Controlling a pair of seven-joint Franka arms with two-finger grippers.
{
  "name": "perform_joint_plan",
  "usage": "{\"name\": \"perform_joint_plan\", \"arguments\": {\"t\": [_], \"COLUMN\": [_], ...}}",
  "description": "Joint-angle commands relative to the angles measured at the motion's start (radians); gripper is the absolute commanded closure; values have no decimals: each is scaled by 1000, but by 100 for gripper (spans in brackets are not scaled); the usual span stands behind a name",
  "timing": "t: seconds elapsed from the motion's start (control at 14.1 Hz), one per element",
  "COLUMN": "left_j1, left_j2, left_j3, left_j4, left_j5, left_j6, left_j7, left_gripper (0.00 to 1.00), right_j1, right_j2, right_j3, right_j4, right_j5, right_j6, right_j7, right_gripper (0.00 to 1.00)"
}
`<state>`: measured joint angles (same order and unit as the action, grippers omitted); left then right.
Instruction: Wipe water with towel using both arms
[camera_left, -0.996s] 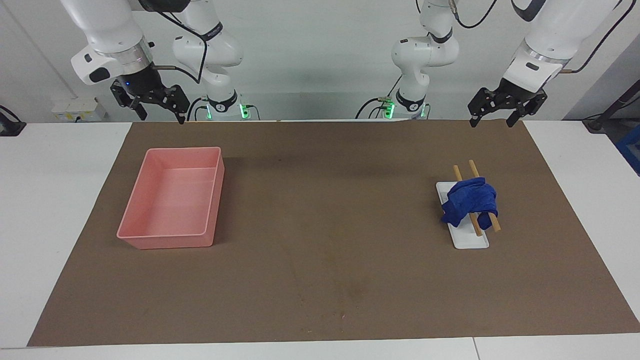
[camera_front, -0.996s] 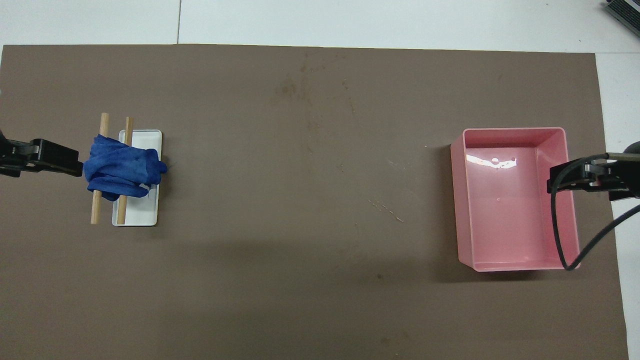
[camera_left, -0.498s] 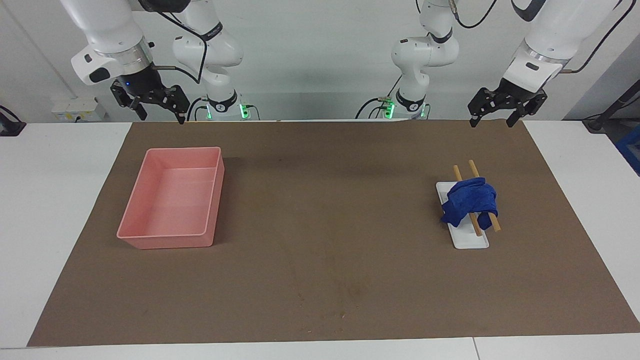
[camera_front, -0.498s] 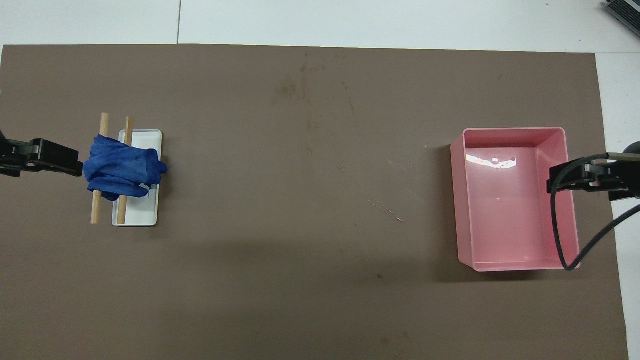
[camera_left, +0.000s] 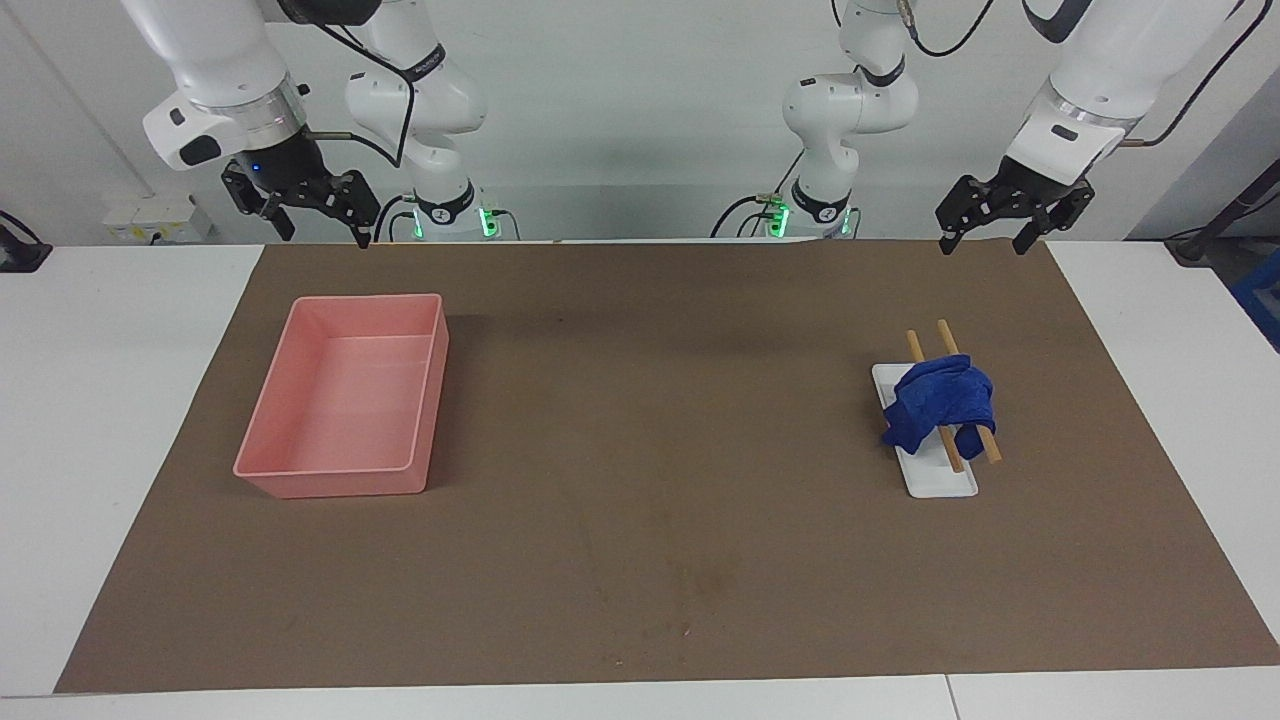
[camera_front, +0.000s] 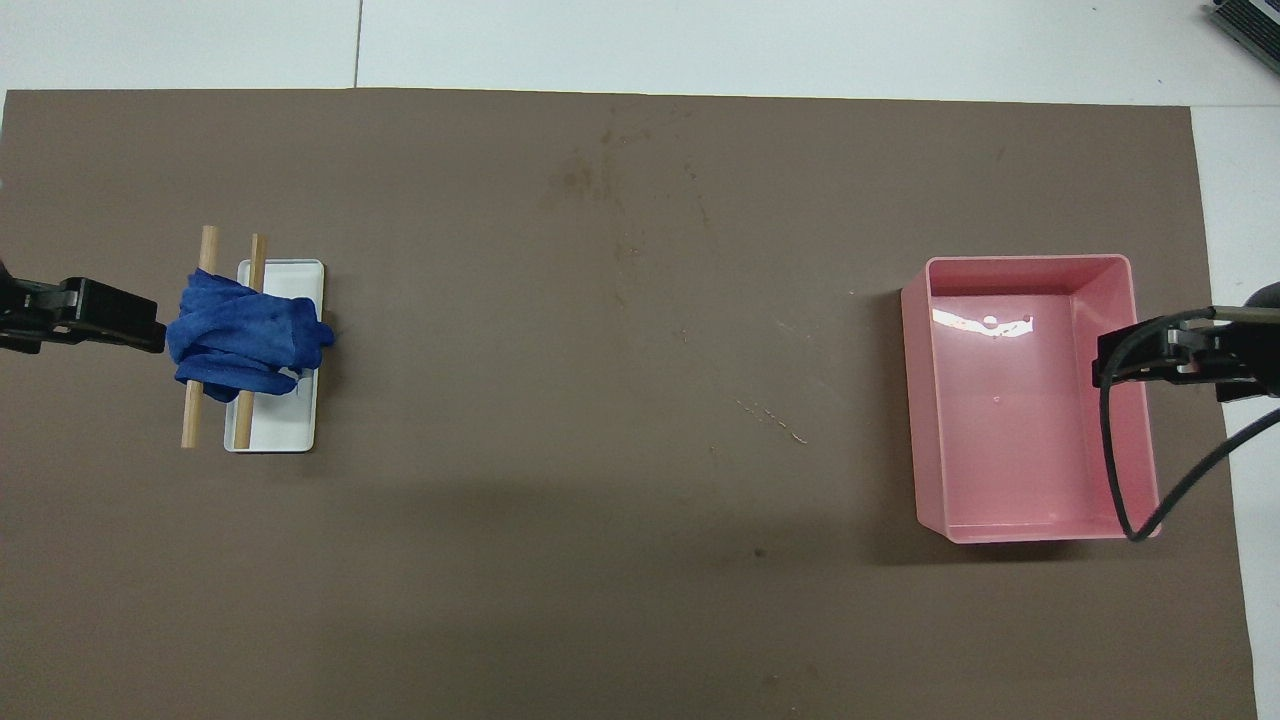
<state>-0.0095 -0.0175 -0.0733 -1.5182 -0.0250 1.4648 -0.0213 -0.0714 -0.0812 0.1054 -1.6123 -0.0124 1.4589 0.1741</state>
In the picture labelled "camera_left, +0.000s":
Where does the blue towel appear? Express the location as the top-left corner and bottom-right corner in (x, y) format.
(880, 355), (998, 461)

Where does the wooden rack rod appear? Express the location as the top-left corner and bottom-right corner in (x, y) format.
(906, 330), (965, 474)
(936, 319), (1003, 464)

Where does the white power strip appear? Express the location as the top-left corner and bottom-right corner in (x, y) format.
(103, 195), (214, 244)

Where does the pink plastic bin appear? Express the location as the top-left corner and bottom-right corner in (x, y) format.
(233, 293), (450, 499)

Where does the black stand leg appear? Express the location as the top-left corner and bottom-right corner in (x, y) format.
(1165, 160), (1280, 266)

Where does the blue crate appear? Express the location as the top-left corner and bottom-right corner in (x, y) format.
(1232, 250), (1280, 353)

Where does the brown table mat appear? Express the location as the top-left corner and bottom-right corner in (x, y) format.
(55, 240), (1280, 694)

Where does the black base cable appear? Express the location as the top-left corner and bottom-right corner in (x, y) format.
(375, 195), (419, 241)
(712, 150), (806, 239)

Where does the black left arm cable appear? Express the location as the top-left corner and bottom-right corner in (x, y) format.
(900, 0), (1280, 149)

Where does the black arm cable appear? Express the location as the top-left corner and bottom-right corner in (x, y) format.
(300, 15), (417, 169)
(900, 0), (1280, 149)

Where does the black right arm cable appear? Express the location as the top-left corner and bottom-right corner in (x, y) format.
(300, 15), (417, 169)

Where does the black clamp mount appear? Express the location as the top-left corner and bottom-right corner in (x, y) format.
(0, 210), (53, 273)

